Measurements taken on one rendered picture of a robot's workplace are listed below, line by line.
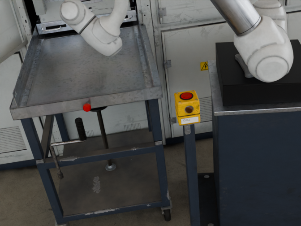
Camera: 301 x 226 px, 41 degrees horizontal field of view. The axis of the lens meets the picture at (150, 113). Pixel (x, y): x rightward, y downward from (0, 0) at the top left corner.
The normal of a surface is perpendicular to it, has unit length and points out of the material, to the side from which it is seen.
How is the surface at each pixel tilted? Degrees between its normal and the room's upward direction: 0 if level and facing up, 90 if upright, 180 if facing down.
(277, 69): 96
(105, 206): 0
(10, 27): 90
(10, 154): 90
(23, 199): 0
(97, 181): 0
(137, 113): 90
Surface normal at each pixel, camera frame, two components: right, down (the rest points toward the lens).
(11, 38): 0.93, 0.11
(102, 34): -0.13, 0.45
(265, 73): -0.07, 0.65
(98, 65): -0.11, -0.82
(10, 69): 0.11, 0.55
